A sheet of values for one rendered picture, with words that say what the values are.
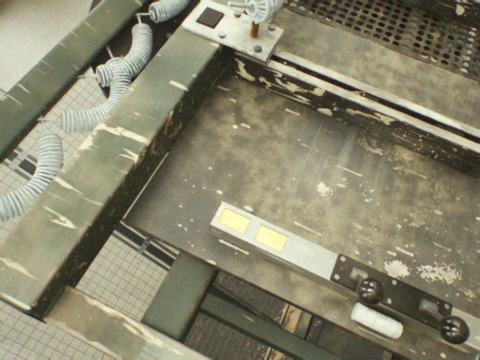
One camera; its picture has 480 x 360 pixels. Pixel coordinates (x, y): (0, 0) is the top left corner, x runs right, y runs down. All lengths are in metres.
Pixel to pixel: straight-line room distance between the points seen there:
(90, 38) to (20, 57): 4.39
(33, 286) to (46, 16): 5.53
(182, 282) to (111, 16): 0.94
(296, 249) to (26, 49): 5.31
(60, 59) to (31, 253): 0.76
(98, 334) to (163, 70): 0.48
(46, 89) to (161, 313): 0.76
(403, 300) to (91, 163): 0.56
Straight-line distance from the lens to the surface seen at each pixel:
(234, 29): 0.87
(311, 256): 0.69
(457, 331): 0.61
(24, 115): 1.20
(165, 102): 0.74
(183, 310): 0.72
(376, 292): 0.57
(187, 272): 0.73
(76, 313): 0.65
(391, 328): 0.72
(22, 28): 5.90
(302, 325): 1.87
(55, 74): 1.26
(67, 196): 0.67
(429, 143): 0.89
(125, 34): 1.47
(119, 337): 0.63
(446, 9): 1.28
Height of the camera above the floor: 1.95
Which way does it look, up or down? 20 degrees down
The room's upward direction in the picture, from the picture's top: 51 degrees counter-clockwise
